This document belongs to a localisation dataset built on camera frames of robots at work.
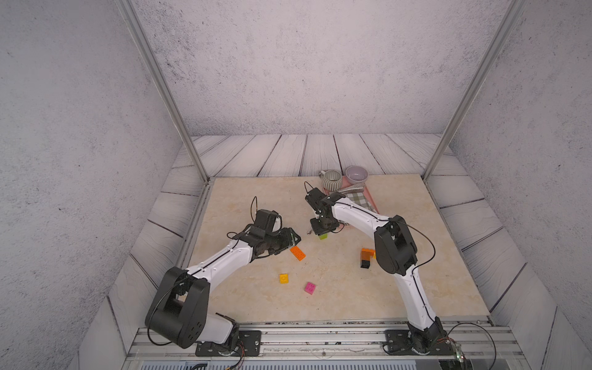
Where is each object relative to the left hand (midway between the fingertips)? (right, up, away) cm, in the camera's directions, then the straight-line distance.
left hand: (300, 241), depth 85 cm
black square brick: (+24, -9, +2) cm, 26 cm away
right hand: (+9, 0, +13) cm, 15 cm away
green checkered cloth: (+29, +15, +26) cm, 41 cm away
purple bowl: (+29, +27, +33) cm, 52 cm away
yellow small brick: (-6, -14, +2) cm, 16 cm away
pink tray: (+23, +23, +33) cm, 46 cm away
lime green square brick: (+10, -1, +13) cm, 16 cm away
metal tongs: (+26, +20, +26) cm, 42 cm away
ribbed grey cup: (+15, +24, +32) cm, 43 cm away
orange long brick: (-1, -6, +8) cm, 11 cm away
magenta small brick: (+4, -17, -1) cm, 17 cm away
